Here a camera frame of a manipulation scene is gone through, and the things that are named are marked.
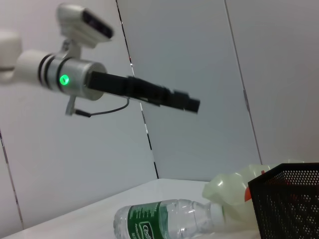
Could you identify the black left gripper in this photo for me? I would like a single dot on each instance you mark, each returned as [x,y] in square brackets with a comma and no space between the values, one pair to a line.
[124,85]

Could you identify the clear green-label water bottle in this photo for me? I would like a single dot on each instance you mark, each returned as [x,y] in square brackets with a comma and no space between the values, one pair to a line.
[162,219]

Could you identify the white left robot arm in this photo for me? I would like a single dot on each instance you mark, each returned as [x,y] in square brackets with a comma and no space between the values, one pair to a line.
[30,67]

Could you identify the pale green glass fruit plate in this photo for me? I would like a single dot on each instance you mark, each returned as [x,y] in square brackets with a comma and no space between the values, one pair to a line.
[229,189]

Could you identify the black mesh pen holder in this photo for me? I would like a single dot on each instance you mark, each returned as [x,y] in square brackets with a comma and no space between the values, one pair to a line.
[286,206]

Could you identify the white partition panel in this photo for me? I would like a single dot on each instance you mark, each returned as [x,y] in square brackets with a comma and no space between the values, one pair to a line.
[74,149]
[199,149]
[286,74]

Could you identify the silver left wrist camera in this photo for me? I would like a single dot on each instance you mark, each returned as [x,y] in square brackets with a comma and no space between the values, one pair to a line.
[82,22]

